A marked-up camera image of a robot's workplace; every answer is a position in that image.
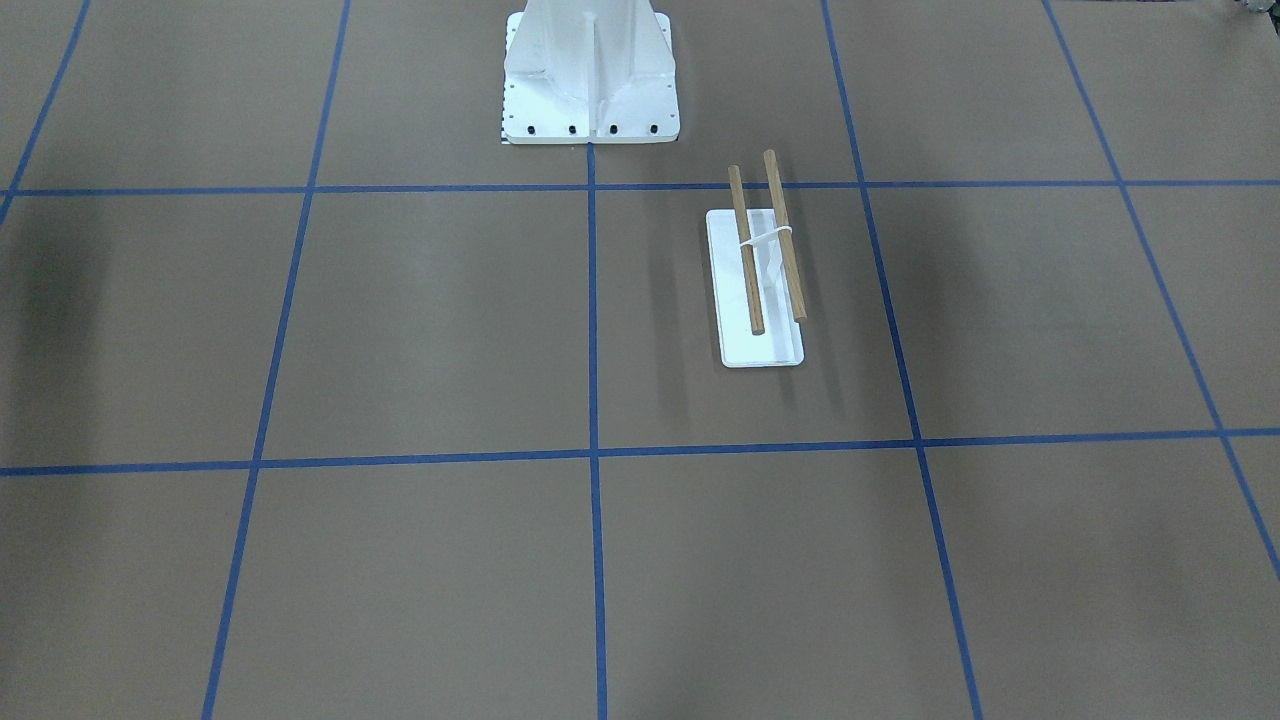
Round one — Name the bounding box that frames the white towel rack stand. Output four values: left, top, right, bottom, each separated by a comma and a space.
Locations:
705, 209, 805, 369

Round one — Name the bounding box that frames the wooden rack dowel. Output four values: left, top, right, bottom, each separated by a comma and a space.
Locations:
762, 149, 808, 324
727, 164, 765, 336

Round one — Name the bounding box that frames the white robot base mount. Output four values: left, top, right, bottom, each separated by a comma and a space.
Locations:
500, 1, 681, 145

